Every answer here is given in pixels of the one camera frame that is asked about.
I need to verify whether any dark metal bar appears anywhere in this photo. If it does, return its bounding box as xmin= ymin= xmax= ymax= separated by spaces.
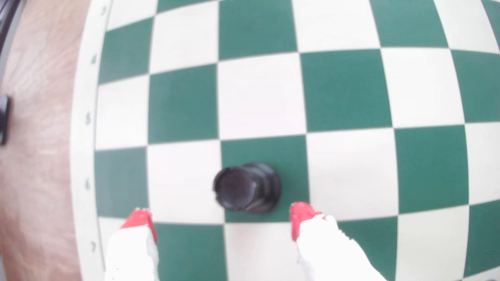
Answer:
xmin=0 ymin=0 xmax=22 ymax=53

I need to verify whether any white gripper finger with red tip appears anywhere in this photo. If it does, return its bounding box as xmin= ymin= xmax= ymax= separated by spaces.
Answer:
xmin=289 ymin=201 xmax=386 ymax=281
xmin=104 ymin=208 xmax=161 ymax=281

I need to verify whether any green and white chess mat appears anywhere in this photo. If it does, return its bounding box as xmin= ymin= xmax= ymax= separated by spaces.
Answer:
xmin=70 ymin=0 xmax=500 ymax=281

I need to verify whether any black table clamp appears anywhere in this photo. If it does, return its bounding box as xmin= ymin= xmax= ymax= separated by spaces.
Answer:
xmin=0 ymin=95 xmax=11 ymax=146

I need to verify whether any black chess rook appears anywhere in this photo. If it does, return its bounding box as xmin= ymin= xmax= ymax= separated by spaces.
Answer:
xmin=213 ymin=162 xmax=283 ymax=214

